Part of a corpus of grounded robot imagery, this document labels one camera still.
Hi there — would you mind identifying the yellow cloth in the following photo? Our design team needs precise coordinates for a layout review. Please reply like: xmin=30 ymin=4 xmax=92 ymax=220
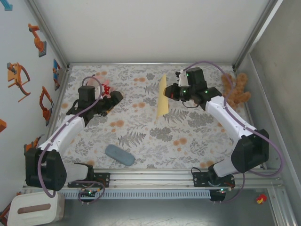
xmin=155 ymin=74 xmax=170 ymax=123

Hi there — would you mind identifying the pink plush toy red dress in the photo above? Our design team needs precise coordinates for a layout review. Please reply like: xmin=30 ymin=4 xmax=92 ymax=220
xmin=83 ymin=73 xmax=116 ymax=99

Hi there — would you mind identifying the brown teddy bear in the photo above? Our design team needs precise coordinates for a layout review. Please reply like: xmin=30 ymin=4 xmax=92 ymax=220
xmin=221 ymin=72 xmax=252 ymax=111

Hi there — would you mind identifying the blue-grey glasses case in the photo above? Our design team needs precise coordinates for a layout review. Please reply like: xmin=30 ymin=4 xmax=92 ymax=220
xmin=104 ymin=144 xmax=136 ymax=167

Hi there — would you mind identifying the floral patterned tablecloth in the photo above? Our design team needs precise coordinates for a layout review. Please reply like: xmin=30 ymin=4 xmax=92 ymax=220
xmin=44 ymin=64 xmax=261 ymax=170

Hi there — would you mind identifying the white tissue box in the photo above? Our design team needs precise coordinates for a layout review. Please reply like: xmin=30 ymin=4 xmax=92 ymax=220
xmin=6 ymin=190 xmax=65 ymax=226

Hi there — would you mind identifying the small red yellow toy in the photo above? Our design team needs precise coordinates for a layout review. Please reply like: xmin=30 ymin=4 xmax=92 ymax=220
xmin=255 ymin=194 xmax=268 ymax=205

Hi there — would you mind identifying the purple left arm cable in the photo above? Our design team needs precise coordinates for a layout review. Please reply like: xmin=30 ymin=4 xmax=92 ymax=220
xmin=39 ymin=76 xmax=106 ymax=206

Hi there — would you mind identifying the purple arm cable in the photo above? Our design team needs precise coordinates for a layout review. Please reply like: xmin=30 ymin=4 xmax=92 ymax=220
xmin=39 ymin=76 xmax=106 ymax=206
xmin=184 ymin=61 xmax=285 ymax=205

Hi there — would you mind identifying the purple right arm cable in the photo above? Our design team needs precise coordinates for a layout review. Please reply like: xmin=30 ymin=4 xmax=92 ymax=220
xmin=184 ymin=61 xmax=285 ymax=205

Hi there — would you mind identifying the aluminium side rail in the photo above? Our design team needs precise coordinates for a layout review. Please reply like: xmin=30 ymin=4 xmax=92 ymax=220
xmin=243 ymin=101 xmax=254 ymax=130
xmin=46 ymin=67 xmax=72 ymax=142

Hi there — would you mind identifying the aluminium back rail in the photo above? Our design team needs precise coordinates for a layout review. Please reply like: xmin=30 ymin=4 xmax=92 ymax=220
xmin=68 ymin=62 xmax=236 ymax=67

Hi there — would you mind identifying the aluminium frame post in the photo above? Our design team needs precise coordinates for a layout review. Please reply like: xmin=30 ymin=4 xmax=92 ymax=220
xmin=24 ymin=0 xmax=71 ymax=71
xmin=231 ymin=0 xmax=284 ymax=70

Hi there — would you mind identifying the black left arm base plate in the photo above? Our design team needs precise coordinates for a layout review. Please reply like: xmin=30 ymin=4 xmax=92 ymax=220
xmin=67 ymin=172 xmax=111 ymax=188

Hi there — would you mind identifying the aluminium front rail beam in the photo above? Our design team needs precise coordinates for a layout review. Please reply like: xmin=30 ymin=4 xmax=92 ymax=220
xmin=22 ymin=168 xmax=285 ymax=189

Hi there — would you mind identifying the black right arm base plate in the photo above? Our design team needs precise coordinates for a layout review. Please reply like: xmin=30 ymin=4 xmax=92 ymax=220
xmin=192 ymin=171 xmax=235 ymax=188

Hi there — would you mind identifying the white slotted cable duct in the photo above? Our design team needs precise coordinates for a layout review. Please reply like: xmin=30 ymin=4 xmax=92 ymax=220
xmin=57 ymin=190 xmax=211 ymax=200

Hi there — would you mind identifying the blue wall sticker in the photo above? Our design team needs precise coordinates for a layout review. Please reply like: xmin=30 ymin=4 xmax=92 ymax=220
xmin=0 ymin=0 xmax=14 ymax=11

